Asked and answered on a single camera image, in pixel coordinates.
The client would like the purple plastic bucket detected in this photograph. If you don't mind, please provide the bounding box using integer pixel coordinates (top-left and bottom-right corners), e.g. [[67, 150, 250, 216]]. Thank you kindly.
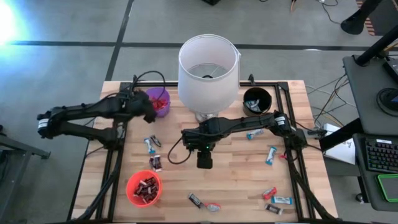
[[145, 86, 171, 118]]

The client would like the white shade silver table lamp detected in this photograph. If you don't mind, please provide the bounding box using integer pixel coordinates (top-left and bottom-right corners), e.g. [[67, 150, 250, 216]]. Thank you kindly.
[[177, 34, 242, 124]]

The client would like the orange plastic bucket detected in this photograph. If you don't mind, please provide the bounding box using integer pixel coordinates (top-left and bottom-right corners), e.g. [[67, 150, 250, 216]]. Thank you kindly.
[[125, 169, 163, 208]]

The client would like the black plastic bucket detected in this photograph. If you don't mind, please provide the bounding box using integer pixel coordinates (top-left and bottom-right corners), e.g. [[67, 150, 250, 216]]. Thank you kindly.
[[242, 86, 273, 118]]

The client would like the grey metal stand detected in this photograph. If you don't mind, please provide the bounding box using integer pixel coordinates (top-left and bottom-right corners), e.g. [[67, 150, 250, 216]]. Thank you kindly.
[[0, 124, 51, 224]]

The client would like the white paper sheet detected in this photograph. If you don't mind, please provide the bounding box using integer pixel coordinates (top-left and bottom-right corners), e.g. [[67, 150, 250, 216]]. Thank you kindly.
[[323, 123, 357, 166]]

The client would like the black desk support bar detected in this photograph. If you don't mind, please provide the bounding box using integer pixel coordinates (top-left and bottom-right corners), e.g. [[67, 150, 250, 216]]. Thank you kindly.
[[319, 118, 365, 152]]

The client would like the backlit black keyboard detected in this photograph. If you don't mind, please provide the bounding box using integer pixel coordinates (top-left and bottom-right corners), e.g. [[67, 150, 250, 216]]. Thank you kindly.
[[364, 138, 398, 174]]

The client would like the grey workstation desk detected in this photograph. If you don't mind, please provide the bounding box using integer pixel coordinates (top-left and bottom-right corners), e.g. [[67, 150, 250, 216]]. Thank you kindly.
[[341, 54, 398, 212]]

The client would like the green edged black pad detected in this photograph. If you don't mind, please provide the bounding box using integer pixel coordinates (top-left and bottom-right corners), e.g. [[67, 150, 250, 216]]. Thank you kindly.
[[376, 173, 398, 203]]

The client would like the black round device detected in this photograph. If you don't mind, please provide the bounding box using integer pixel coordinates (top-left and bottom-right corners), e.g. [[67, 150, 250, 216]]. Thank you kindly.
[[376, 87, 398, 118]]

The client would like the black stand leg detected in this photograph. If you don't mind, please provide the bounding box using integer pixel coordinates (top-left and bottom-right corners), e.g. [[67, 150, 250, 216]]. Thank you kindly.
[[340, 0, 384, 35]]

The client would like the black stand tube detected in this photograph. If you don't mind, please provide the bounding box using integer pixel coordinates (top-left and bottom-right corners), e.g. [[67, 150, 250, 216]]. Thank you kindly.
[[354, 24, 398, 67]]

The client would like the black desk device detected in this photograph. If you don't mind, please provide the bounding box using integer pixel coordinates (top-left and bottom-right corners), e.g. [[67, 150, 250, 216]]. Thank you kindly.
[[382, 57, 398, 83]]

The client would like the red striped mat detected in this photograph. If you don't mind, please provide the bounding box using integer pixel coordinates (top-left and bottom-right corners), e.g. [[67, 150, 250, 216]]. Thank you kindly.
[[356, 0, 377, 37]]

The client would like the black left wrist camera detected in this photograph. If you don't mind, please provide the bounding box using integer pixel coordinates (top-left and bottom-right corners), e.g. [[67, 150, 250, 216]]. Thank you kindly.
[[138, 90, 155, 110]]

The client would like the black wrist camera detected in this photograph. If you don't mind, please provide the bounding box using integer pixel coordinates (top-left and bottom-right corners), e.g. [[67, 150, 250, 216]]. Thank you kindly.
[[138, 90, 155, 110], [182, 129, 200, 149]]

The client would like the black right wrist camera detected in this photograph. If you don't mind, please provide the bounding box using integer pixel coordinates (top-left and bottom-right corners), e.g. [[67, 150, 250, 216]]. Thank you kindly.
[[182, 129, 200, 149]]

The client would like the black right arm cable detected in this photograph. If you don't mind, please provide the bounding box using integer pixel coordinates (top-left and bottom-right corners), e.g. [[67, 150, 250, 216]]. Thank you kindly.
[[167, 136, 192, 165]]

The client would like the black aluminium table frame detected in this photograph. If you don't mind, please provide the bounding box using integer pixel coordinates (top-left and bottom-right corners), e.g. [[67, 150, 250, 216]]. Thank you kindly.
[[67, 80, 335, 224]]

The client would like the grey floor cable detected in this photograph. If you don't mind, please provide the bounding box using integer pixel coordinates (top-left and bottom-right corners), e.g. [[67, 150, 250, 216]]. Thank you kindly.
[[305, 73, 349, 96]]

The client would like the black floor cable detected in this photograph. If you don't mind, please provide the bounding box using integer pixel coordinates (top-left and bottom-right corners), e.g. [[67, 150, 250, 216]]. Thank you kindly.
[[313, 0, 342, 26]]

